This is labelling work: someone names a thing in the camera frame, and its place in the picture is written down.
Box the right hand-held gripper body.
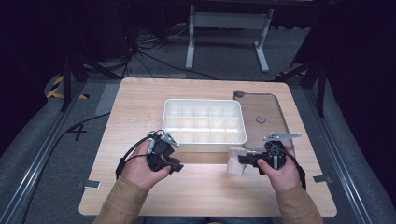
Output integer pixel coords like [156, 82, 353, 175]
[262, 132, 303, 171]

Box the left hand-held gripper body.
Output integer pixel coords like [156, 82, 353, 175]
[146, 130, 181, 172]

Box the beige sock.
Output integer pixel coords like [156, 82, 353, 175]
[226, 146, 248, 176]

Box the white divided storage box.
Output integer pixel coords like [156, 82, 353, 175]
[162, 98, 248, 154]

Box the person's right hand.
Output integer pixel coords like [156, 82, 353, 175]
[256, 145, 304, 194]

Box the person's left hand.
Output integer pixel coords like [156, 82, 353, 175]
[120, 140, 173, 190]

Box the clear box lid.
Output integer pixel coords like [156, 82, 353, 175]
[232, 90, 294, 152]

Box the grey tape strip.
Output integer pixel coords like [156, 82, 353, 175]
[312, 175, 333, 184]
[77, 179, 103, 190]

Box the black tripod stand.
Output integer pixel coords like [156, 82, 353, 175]
[275, 57, 329, 119]
[60, 50, 123, 112]

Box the yellow black floor tape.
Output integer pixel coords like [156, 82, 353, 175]
[46, 75, 90, 101]

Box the white metal stand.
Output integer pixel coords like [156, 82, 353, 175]
[185, 4, 276, 74]

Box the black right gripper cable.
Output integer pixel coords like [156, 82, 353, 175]
[270, 143, 308, 191]

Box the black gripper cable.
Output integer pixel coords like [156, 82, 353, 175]
[115, 129, 164, 181]
[270, 143, 308, 191]

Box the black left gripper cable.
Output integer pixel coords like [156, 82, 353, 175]
[115, 129, 164, 181]

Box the aluminium floor rail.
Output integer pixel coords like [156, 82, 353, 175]
[0, 81, 88, 224]
[302, 87, 376, 224]

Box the thin black floor cable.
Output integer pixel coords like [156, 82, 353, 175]
[135, 49, 219, 81]

